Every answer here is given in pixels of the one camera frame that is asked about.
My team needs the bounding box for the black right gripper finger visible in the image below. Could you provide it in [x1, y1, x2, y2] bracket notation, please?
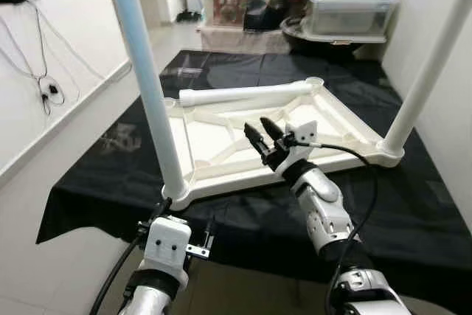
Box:
[260, 116, 288, 144]
[243, 122, 271, 165]

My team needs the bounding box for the white plastic table leg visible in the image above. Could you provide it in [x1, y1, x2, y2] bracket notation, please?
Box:
[380, 0, 472, 158]
[108, 0, 190, 202]
[179, 83, 315, 108]

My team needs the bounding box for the white plastic children table top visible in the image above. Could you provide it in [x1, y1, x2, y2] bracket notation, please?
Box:
[166, 75, 406, 211]

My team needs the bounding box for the clear square tape patch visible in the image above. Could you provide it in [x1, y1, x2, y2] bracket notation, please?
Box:
[103, 123, 145, 155]

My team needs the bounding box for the beige patterned cloth cover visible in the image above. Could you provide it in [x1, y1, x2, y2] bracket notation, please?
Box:
[195, 24, 290, 55]

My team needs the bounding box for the black round basin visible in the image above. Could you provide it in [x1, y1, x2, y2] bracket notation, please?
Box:
[280, 16, 386, 55]

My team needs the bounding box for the clear tape strip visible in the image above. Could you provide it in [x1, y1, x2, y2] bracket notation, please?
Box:
[164, 64, 197, 80]

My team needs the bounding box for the clear plastic storage box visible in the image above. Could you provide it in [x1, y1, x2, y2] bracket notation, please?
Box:
[302, 0, 400, 40]

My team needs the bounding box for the black tablecloth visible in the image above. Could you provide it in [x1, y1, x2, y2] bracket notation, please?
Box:
[35, 49, 472, 313]

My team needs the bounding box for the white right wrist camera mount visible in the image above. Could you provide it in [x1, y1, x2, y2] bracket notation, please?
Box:
[280, 120, 320, 177]

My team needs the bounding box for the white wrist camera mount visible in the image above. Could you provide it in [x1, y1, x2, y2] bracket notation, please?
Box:
[280, 120, 320, 177]
[144, 215, 193, 288]

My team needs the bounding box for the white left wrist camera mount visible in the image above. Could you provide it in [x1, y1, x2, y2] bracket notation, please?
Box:
[144, 215, 193, 288]

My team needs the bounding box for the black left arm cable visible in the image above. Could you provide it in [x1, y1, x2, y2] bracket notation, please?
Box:
[88, 228, 150, 315]

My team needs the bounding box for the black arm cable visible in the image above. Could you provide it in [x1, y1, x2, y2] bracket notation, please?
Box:
[291, 140, 380, 315]
[88, 228, 150, 315]

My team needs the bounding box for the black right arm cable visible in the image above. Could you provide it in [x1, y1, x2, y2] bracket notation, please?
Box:
[291, 140, 380, 315]

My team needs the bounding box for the long thin black wall cable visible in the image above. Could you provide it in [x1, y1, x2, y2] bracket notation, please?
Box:
[33, 0, 135, 84]

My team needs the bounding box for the looped black wall cable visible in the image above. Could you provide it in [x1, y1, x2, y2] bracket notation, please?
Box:
[0, 1, 66, 117]

